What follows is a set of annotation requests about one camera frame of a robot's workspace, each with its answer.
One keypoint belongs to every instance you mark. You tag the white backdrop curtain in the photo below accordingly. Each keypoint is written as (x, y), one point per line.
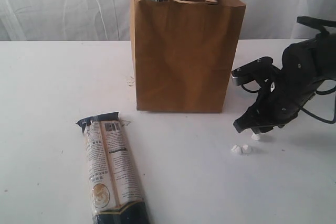
(23, 20)

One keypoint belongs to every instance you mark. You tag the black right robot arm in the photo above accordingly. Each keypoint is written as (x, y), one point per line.
(316, 56)

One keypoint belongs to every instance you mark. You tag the brown paper bag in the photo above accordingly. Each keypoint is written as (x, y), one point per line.
(183, 53)

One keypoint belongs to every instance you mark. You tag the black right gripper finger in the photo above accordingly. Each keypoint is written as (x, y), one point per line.
(261, 130)
(244, 122)

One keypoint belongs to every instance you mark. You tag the noodle pack black ends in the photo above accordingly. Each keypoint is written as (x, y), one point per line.
(114, 190)

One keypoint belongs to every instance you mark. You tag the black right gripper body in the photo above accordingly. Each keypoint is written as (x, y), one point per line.
(279, 99)

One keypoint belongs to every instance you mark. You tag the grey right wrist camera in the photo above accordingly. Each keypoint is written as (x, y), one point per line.
(257, 70)

